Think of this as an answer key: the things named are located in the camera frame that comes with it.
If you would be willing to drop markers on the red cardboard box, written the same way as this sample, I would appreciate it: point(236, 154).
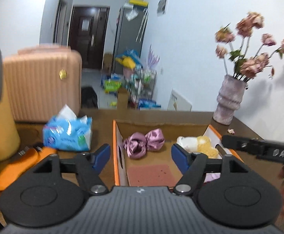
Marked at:
point(156, 132)

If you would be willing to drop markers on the yellow box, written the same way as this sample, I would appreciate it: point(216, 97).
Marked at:
point(139, 2)

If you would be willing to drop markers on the fallen rose petal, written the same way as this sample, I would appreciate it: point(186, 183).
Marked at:
point(231, 131)

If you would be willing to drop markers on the wall picture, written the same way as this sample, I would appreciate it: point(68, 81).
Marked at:
point(162, 4)

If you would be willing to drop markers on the white panel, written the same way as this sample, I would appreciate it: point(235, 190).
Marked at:
point(179, 101)

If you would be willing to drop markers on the yellow watering can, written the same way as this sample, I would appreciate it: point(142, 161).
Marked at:
point(126, 63)

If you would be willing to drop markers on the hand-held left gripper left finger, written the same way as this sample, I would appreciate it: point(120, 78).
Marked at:
point(100, 157)

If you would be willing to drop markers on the green and blue packages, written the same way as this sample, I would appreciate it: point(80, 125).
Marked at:
point(111, 84)

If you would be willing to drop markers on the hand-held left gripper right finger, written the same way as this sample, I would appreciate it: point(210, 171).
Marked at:
point(181, 157)

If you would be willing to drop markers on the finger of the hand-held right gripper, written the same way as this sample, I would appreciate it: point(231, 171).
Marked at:
point(239, 144)

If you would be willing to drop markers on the pink satin bow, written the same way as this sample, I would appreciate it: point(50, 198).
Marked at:
point(137, 146)

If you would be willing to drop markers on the side room door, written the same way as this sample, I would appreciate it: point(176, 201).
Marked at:
point(60, 22)

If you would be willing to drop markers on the white folded umbrella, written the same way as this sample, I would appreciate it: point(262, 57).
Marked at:
point(142, 24)

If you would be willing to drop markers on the black floor bag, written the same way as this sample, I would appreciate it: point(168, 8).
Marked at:
point(89, 97)

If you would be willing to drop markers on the grey refrigerator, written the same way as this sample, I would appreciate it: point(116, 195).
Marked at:
point(128, 34)

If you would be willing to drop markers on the blue tissue pack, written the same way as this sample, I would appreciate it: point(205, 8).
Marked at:
point(66, 132)

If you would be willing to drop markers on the dark brown entrance door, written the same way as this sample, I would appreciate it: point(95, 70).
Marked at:
point(88, 36)

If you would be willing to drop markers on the dried pink rose bouquet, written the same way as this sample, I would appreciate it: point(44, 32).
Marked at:
point(251, 63)

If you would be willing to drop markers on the paper sheet on refrigerator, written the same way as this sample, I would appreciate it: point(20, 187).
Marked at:
point(131, 15)

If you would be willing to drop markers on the brown cardboard box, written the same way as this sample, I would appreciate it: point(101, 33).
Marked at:
point(107, 63)

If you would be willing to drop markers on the purple flower wall sticker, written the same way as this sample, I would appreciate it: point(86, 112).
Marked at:
point(153, 58)

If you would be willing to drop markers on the white and yellow plush toy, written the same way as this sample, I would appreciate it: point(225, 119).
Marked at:
point(205, 146)

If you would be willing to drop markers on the grey ceramic vase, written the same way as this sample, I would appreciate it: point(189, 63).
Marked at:
point(229, 100)

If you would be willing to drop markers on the pink suitcase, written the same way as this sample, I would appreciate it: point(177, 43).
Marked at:
point(39, 85)

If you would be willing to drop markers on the pink plush cloth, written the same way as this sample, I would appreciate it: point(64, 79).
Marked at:
point(211, 177)

